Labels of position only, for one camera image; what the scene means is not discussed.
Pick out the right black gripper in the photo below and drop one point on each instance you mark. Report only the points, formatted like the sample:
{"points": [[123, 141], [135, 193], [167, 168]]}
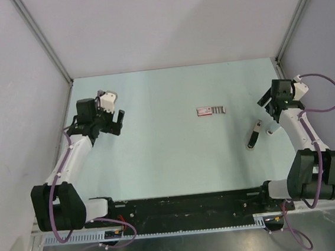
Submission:
{"points": [[266, 97]]}

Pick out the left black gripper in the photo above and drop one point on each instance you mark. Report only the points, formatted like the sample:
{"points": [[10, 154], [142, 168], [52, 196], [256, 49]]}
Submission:
{"points": [[112, 128]]}

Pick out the white stapler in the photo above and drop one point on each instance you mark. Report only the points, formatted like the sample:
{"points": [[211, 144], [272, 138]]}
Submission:
{"points": [[272, 128]]}

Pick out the red staple box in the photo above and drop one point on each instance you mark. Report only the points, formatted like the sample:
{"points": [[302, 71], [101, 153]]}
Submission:
{"points": [[212, 110]]}

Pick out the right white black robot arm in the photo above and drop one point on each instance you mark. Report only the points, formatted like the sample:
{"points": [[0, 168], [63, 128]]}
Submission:
{"points": [[312, 173]]}

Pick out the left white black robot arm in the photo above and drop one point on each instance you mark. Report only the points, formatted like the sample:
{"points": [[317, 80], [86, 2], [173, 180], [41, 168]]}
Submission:
{"points": [[57, 204]]}

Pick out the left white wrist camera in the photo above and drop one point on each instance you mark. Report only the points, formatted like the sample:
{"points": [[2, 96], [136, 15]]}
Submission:
{"points": [[106, 101]]}

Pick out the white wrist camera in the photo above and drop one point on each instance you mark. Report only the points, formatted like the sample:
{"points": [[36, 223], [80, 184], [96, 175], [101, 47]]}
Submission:
{"points": [[106, 101], [300, 88]]}

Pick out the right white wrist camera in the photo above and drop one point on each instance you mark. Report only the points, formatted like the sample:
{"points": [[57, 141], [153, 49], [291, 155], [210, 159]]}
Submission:
{"points": [[300, 88]]}

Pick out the right aluminium frame post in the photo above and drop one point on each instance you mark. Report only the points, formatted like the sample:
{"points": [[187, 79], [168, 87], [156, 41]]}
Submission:
{"points": [[294, 23]]}

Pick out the aluminium frame post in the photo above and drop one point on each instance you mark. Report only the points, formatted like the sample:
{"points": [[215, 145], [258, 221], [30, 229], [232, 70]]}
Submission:
{"points": [[294, 23], [36, 31]]}

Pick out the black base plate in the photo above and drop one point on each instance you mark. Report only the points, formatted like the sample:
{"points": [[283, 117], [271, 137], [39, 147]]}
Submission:
{"points": [[194, 210]]}

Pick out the white slotted cable duct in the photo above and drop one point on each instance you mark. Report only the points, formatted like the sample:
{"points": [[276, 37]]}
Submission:
{"points": [[254, 221]]}

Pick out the left aluminium frame post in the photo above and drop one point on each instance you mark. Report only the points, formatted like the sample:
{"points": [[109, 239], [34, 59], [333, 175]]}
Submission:
{"points": [[36, 31]]}

